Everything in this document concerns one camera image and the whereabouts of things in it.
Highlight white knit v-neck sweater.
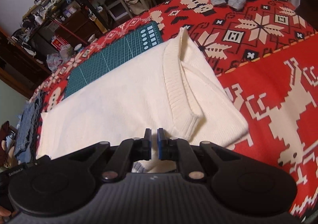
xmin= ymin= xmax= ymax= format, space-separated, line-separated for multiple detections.
xmin=36 ymin=28 xmax=248 ymax=159

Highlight person left hand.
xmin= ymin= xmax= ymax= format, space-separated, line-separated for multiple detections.
xmin=0 ymin=206 xmax=18 ymax=223

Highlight folded blue jeans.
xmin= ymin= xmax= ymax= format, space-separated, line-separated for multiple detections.
xmin=14 ymin=102 xmax=37 ymax=163

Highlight green cutting mat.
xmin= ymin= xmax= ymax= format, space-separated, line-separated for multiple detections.
xmin=64 ymin=21 xmax=163 ymax=98

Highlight white plastic bag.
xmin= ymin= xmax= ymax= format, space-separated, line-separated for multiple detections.
xmin=46 ymin=53 xmax=63 ymax=73

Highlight blue white ceramic bowl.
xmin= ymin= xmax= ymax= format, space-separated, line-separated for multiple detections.
xmin=74 ymin=44 xmax=83 ymax=53

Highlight brown wooden drawer cabinet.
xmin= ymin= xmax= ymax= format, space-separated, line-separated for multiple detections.
xmin=54 ymin=10 xmax=102 ymax=47

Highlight red patterned christmas blanket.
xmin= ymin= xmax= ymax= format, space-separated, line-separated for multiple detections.
xmin=36 ymin=0 xmax=317 ymax=221

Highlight dark wooden side table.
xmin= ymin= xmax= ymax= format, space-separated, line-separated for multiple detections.
xmin=296 ymin=0 xmax=318 ymax=30

